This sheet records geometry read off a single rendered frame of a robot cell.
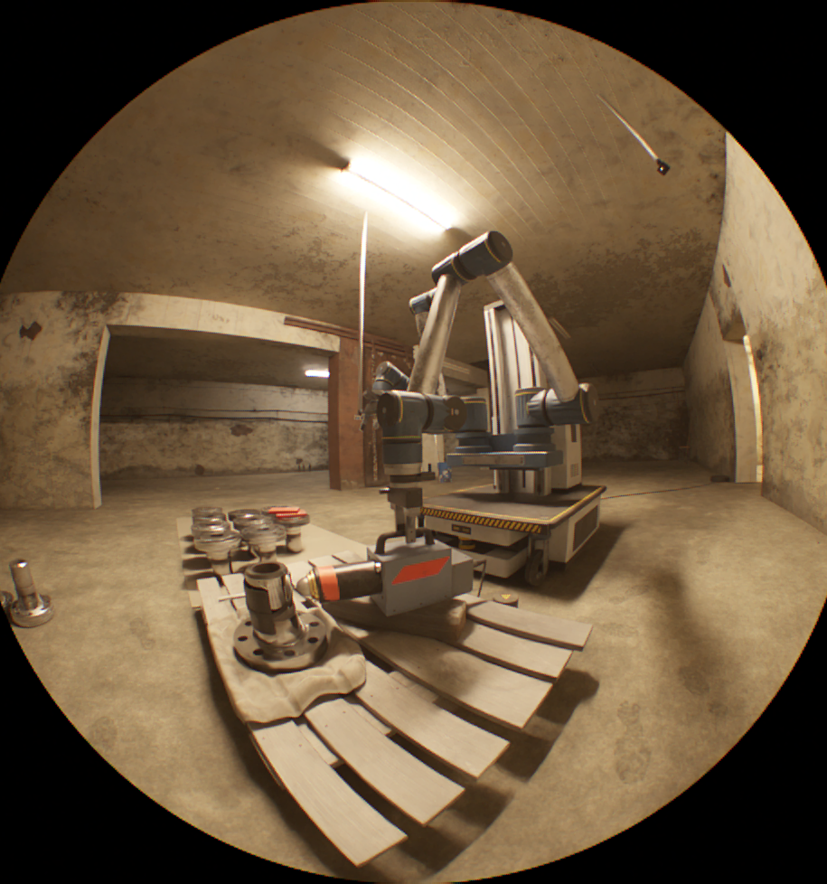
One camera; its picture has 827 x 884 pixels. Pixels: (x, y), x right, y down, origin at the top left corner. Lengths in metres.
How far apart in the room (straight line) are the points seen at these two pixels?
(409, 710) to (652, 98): 3.28
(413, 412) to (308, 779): 0.84
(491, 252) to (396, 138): 1.63
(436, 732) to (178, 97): 3.17
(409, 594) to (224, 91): 2.89
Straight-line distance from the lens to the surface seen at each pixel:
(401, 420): 0.75
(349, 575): 0.77
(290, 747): 0.65
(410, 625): 0.88
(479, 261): 1.26
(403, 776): 0.59
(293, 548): 2.03
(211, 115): 2.70
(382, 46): 2.32
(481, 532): 1.46
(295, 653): 0.79
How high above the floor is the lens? 0.68
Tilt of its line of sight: 1 degrees up
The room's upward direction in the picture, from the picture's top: 2 degrees counter-clockwise
